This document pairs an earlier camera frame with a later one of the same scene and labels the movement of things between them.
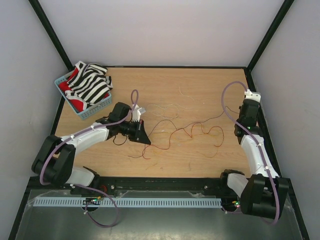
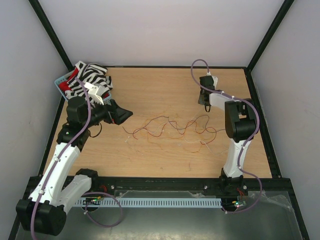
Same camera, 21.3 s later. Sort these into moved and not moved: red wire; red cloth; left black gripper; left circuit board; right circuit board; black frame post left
Moved: red wire; left black gripper
Not moved: right circuit board; red cloth; black frame post left; left circuit board
